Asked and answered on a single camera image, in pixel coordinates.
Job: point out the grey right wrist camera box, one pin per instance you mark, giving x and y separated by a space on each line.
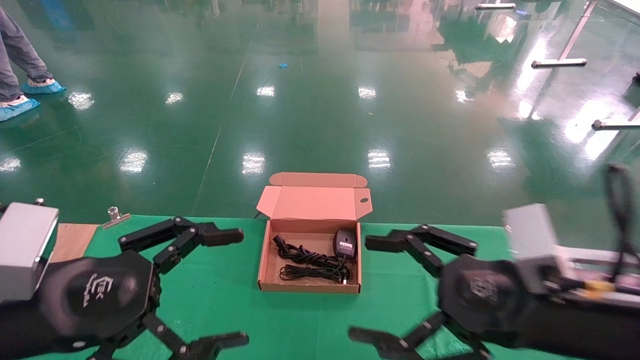
532 232

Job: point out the green table cloth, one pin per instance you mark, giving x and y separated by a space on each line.
300 320

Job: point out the white metal table leg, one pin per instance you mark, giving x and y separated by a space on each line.
557 62
495 6
615 123

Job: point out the open flat cardboard box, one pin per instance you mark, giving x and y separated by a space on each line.
312 205

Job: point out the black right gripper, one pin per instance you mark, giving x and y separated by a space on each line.
485 295

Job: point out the person in grey trousers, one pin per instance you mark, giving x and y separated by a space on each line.
15 50

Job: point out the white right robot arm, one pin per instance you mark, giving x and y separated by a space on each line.
575 325

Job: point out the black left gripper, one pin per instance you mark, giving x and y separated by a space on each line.
100 295

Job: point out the metal binder clip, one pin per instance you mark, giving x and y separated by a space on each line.
115 218

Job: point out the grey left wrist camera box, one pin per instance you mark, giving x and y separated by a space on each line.
25 245

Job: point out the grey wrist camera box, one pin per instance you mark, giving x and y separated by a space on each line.
532 232
25 245

